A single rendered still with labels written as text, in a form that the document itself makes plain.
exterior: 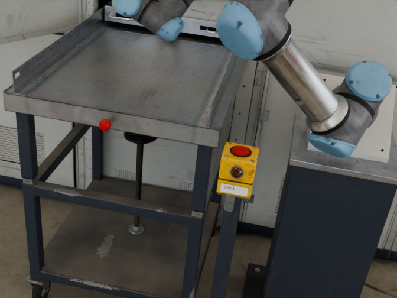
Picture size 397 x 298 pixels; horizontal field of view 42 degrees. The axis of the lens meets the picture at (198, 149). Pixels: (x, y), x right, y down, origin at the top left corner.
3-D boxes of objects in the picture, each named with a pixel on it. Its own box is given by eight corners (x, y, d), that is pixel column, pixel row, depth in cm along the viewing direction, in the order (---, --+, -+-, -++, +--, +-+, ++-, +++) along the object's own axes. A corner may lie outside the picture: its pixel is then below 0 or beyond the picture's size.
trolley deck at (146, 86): (218, 148, 142) (221, 129, 139) (4, 110, 149) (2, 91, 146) (246, 64, 200) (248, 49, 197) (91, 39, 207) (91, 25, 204)
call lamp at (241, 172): (242, 182, 117) (244, 169, 115) (227, 180, 117) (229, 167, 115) (243, 179, 118) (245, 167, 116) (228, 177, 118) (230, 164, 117)
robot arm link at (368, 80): (388, 90, 146) (404, 69, 133) (365, 129, 144) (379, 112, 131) (350, 69, 149) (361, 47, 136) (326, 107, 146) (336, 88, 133)
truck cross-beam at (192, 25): (239, 41, 200) (241, 25, 197) (104, 20, 206) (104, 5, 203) (241, 37, 204) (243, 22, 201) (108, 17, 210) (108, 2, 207)
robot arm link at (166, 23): (194, 7, 143) (160, -16, 142) (171, 39, 141) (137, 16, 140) (190, 18, 151) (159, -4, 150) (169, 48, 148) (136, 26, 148)
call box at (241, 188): (250, 200, 120) (256, 163, 115) (215, 194, 121) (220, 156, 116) (253, 182, 127) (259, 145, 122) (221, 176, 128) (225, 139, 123)
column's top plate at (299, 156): (390, 135, 173) (392, 129, 172) (403, 186, 145) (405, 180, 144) (293, 117, 177) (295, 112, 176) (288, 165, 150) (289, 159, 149)
